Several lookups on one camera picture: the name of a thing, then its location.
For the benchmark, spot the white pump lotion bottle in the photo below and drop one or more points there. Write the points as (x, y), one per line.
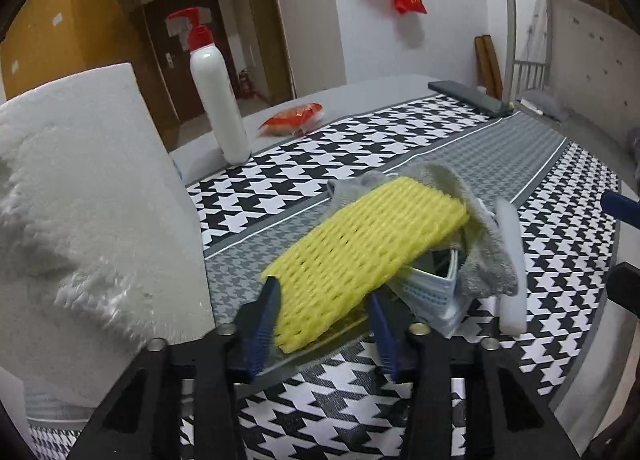
(211, 78)

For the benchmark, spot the grey fuzzy cloth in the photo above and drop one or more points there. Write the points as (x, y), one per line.
(426, 207)

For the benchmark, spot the houndstooth table cloth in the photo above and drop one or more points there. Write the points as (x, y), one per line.
(477, 395)

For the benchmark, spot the white foam stick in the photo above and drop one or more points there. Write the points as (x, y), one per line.
(513, 307)

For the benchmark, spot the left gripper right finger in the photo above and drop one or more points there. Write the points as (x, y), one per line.
(387, 333)

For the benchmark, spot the wooden wardrobe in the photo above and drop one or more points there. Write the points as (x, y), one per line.
(51, 39)

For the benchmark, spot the black smartphone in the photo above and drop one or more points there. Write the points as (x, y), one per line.
(484, 103)

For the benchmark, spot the blue surgical face masks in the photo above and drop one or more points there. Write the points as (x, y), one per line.
(429, 286)

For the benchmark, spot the red snack packet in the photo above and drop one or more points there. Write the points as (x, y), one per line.
(291, 121)

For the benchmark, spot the metal bunk bed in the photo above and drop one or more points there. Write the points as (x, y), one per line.
(582, 53)

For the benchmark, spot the dark brown entrance door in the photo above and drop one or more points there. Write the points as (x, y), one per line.
(172, 51)

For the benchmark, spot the yellow foam net sleeve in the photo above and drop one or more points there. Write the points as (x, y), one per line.
(329, 271)

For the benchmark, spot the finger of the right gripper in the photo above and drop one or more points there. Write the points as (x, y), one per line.
(621, 207)

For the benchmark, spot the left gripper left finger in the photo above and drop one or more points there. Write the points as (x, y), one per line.
(255, 324)

